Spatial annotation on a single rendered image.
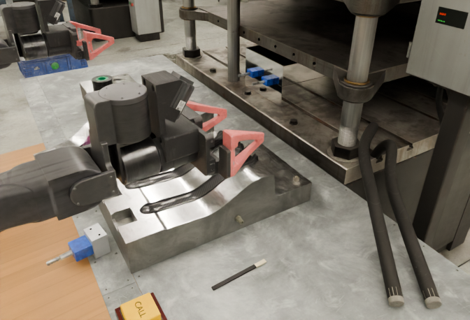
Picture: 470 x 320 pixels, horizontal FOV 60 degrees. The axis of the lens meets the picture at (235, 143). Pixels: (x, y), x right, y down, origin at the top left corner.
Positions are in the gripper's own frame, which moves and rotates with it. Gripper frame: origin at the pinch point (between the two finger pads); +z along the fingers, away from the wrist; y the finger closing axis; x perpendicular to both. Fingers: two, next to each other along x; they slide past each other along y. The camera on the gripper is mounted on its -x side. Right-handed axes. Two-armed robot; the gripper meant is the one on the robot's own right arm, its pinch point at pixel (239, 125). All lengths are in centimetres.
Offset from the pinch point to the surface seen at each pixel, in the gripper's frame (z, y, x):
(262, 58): 70, 81, 24
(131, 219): -10.0, 28.4, 33.9
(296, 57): 69, 61, 18
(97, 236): -18.1, 28.3, 34.9
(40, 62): 32, 372, 102
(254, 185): 16.5, 16.4, 27.9
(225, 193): 10.4, 19.4, 29.6
